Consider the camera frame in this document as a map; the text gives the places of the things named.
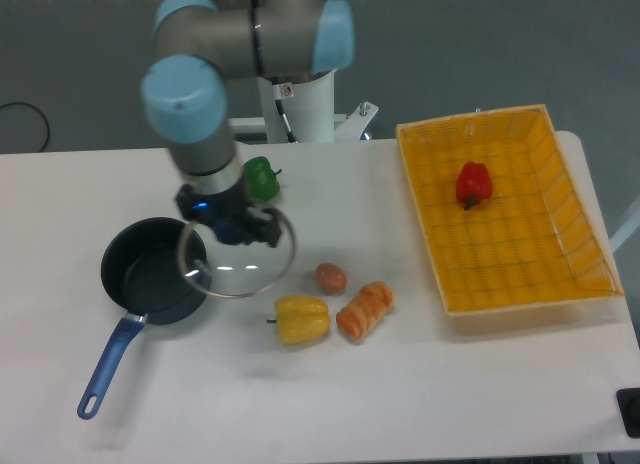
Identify green bell pepper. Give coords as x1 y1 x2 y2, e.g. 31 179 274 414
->
244 156 282 202

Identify yellow woven basket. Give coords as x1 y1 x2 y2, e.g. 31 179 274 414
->
396 104 624 315

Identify orange twisted bread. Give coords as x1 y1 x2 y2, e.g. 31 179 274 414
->
335 281 394 342

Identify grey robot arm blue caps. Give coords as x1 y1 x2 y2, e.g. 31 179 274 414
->
141 0 355 248

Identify yellow bell pepper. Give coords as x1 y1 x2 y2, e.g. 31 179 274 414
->
266 295 331 345

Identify glass pot lid blue knob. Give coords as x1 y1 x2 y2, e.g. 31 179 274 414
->
176 207 297 299

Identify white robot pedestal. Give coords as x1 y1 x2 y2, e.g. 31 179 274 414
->
230 71 379 143

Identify black table edge device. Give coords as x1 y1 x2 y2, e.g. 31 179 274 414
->
616 388 640 439

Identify black floor cable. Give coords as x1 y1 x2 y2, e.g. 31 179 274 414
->
0 101 51 153

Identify dark blue saucepan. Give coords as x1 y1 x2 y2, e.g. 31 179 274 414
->
77 217 205 420

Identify brown egg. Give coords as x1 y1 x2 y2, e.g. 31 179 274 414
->
315 263 348 295

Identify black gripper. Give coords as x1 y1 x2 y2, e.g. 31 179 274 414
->
175 179 281 247

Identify red bell pepper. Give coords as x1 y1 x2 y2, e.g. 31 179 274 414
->
456 161 493 211

